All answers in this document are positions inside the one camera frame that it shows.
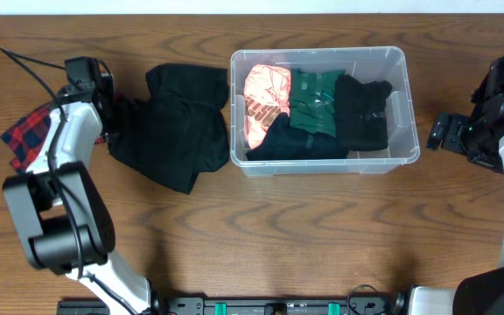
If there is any large black garment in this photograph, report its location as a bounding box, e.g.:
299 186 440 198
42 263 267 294
108 64 229 194

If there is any black cloth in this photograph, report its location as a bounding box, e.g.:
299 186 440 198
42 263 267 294
334 74 392 151

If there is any red plaid cloth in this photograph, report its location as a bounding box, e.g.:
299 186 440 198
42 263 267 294
1 101 104 173

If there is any dark green cloth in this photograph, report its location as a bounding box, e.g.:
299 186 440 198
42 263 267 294
289 68 346 137

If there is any clear plastic storage bin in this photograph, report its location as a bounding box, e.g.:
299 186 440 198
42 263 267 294
230 46 420 177

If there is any pink printed shirt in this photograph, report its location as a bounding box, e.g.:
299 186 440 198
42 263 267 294
243 64 291 149

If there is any dark navy garment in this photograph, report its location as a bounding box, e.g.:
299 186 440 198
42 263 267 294
246 114 349 161

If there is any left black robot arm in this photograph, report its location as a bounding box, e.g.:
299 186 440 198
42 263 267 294
2 57 160 314

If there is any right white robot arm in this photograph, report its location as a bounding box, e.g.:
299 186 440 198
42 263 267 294
404 56 504 315

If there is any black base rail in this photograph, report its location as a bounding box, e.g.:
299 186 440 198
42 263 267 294
56 296 410 315

